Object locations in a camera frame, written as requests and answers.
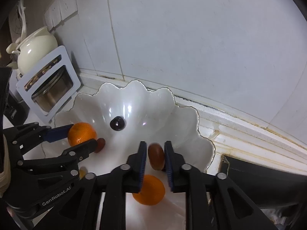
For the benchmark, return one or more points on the red grape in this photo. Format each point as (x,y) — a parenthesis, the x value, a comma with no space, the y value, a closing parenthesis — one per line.
(102,145)
(156,158)

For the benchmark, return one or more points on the large orange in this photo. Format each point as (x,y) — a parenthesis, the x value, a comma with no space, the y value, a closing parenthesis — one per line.
(151,191)

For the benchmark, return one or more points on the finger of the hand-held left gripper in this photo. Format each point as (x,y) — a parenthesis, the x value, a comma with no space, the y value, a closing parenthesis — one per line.
(84,148)
(57,133)

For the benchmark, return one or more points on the white plastic spoon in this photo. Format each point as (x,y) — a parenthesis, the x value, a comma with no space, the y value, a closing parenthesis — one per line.
(22,24)

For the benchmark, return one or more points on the steel pot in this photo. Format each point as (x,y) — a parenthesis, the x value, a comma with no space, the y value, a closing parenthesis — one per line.
(52,93)

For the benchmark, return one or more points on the cream ceramic teapot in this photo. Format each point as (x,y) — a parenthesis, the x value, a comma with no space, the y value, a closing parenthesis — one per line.
(36,50)

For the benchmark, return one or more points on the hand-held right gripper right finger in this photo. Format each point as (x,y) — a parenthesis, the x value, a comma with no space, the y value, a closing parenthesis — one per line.
(168,163)

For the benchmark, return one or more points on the black knife block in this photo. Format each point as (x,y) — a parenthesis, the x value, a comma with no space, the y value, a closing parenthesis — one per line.
(16,112)

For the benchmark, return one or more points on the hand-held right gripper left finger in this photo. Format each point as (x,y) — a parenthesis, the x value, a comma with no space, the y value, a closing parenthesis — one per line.
(143,163)

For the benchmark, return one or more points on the black gas stove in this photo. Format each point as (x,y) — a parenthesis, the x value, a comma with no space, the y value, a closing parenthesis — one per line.
(259,179)

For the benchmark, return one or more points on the small orange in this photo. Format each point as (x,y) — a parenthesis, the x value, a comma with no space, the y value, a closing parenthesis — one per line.
(82,133)

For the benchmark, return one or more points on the white wall outlet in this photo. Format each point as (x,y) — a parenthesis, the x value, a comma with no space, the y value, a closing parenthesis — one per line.
(48,19)
(55,13)
(68,2)

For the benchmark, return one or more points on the white scalloped bowl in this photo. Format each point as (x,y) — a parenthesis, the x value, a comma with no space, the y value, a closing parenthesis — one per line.
(144,105)

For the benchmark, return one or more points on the yellow longan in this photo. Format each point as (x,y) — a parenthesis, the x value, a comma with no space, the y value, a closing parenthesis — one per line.
(82,173)

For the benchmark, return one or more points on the white frame kitchen rack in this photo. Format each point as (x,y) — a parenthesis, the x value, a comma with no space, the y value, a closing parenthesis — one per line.
(72,71)

